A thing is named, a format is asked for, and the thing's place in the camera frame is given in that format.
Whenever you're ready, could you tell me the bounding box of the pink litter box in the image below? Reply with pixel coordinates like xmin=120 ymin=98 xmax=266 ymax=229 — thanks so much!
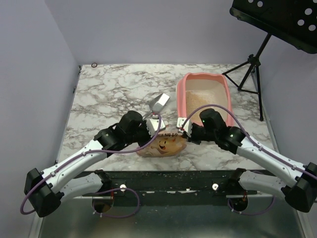
xmin=176 ymin=73 xmax=233 ymax=118

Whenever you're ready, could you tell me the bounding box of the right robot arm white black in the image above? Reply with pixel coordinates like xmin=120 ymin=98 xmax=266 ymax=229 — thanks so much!
xmin=178 ymin=105 xmax=317 ymax=213

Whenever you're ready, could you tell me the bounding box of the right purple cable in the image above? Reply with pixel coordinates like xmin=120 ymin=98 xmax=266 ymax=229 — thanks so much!
xmin=180 ymin=104 xmax=317 ymax=215

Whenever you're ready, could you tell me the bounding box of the orange cat litter bag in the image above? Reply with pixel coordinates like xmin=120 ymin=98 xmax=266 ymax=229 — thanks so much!
xmin=136 ymin=132 xmax=187 ymax=157

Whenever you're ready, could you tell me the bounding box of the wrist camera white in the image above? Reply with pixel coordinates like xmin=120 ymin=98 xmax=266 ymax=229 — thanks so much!
xmin=146 ymin=115 xmax=166 ymax=137
xmin=176 ymin=117 xmax=192 ymax=137

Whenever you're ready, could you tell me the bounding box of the silver metal scoop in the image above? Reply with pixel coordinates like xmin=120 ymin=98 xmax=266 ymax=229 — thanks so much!
xmin=143 ymin=93 xmax=170 ymax=119

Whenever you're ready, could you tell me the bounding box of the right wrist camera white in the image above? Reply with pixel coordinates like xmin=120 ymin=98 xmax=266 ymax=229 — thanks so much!
xmin=176 ymin=117 xmax=192 ymax=137

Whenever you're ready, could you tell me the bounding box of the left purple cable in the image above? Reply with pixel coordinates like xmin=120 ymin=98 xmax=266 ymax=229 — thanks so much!
xmin=19 ymin=114 xmax=163 ymax=219

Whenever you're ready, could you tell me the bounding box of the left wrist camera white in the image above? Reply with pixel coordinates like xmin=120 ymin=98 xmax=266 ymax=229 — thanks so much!
xmin=146 ymin=115 xmax=166 ymax=137

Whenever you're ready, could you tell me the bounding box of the purple cable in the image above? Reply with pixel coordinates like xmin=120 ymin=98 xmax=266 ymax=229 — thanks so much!
xmin=180 ymin=104 xmax=317 ymax=215
xmin=19 ymin=114 xmax=163 ymax=219

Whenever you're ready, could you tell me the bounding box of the black music stand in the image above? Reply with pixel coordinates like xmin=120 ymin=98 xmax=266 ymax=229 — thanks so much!
xmin=223 ymin=0 xmax=317 ymax=120

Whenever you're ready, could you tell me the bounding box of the black table front rail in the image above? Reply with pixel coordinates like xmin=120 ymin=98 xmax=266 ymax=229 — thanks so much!
xmin=51 ymin=170 xmax=258 ymax=206

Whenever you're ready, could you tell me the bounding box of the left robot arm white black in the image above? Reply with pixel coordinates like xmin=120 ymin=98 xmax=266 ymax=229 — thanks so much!
xmin=20 ymin=111 xmax=162 ymax=218

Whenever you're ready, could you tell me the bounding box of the litter granules pile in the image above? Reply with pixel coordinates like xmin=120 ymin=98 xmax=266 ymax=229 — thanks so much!
xmin=186 ymin=90 xmax=228 ymax=115

